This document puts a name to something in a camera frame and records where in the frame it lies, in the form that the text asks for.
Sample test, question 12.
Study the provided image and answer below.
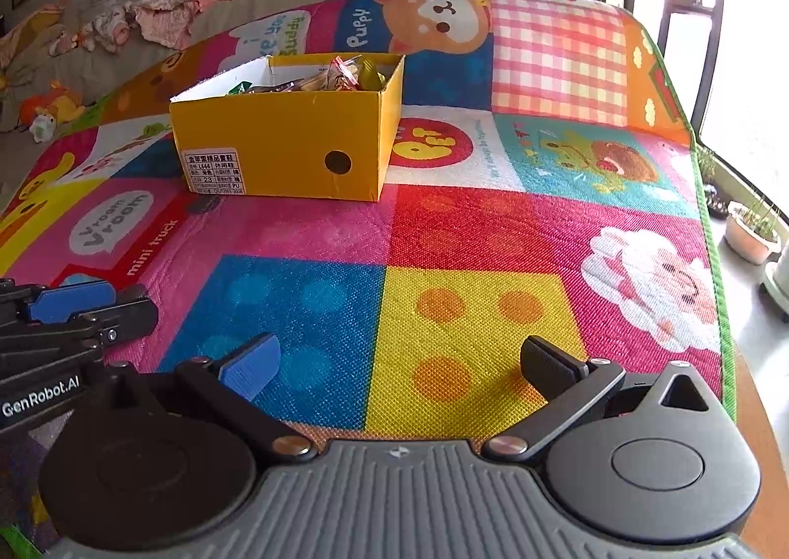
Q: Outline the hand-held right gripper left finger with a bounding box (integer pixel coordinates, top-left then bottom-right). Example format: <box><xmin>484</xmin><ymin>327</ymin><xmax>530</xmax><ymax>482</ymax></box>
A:
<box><xmin>80</xmin><ymin>334</ymin><xmax>317</xmax><ymax>464</ymax></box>

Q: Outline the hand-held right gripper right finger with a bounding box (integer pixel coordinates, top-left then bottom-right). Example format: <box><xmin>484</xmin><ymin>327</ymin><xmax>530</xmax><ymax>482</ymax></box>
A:
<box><xmin>481</xmin><ymin>335</ymin><xmax>719</xmax><ymax>464</ymax></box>

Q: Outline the orange plush toy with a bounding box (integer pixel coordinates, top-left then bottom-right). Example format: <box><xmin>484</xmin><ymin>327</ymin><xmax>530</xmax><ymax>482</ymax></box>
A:
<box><xmin>18</xmin><ymin>81</ymin><xmax>86</xmax><ymax>142</ymax></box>

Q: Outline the small dark plant pot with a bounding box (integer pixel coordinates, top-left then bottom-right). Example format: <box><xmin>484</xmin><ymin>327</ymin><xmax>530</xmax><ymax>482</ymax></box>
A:
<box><xmin>706</xmin><ymin>184</ymin><xmax>731</xmax><ymax>221</ymax></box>

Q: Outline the colourful cartoon play mat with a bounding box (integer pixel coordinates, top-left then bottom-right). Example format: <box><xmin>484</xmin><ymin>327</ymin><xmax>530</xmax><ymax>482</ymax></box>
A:
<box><xmin>0</xmin><ymin>0</ymin><xmax>737</xmax><ymax>559</ymax></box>

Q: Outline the red peanut snack packet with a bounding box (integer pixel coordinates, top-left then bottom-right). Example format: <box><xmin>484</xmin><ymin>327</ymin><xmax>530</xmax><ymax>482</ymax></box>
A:
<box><xmin>317</xmin><ymin>56</ymin><xmax>363</xmax><ymax>92</ymax></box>

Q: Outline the yellow snack bar packet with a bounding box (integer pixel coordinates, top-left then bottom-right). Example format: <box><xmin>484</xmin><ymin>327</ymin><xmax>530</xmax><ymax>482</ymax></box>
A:
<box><xmin>360</xmin><ymin>59</ymin><xmax>389</xmax><ymax>90</ymax></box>

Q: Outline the white plant pot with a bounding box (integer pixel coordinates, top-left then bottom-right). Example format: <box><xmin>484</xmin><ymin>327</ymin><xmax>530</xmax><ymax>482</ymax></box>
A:
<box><xmin>763</xmin><ymin>238</ymin><xmax>789</xmax><ymax>322</ymax></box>

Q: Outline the printed floral cushion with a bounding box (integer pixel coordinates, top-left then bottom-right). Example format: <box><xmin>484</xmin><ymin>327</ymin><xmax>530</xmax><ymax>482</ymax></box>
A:
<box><xmin>0</xmin><ymin>0</ymin><xmax>66</xmax><ymax>91</ymax></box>

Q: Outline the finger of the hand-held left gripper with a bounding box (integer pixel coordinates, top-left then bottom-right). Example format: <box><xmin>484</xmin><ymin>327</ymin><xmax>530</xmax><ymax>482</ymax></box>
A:
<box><xmin>0</xmin><ymin>279</ymin><xmax>118</xmax><ymax>326</ymax></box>
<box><xmin>0</xmin><ymin>298</ymin><xmax>160</xmax><ymax>364</ymax></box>

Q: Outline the pink crumpled clothing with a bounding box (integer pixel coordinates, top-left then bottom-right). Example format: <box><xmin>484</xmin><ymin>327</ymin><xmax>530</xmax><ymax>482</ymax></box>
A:
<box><xmin>132</xmin><ymin>0</ymin><xmax>236</xmax><ymax>51</ymax></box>

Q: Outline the grey sofa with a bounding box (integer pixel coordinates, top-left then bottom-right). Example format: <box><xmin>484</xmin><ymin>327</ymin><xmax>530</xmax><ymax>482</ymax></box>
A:
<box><xmin>0</xmin><ymin>0</ymin><xmax>395</xmax><ymax>165</ymax></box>

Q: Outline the yellow cardboard box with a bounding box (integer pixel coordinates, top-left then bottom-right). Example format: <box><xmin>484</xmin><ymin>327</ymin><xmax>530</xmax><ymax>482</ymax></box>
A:
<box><xmin>169</xmin><ymin>53</ymin><xmax>406</xmax><ymax>202</ymax></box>

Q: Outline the pink plant pot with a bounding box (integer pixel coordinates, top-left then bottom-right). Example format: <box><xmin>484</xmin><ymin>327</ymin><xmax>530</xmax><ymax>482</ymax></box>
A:
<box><xmin>724</xmin><ymin>200</ymin><xmax>784</xmax><ymax>264</ymax></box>

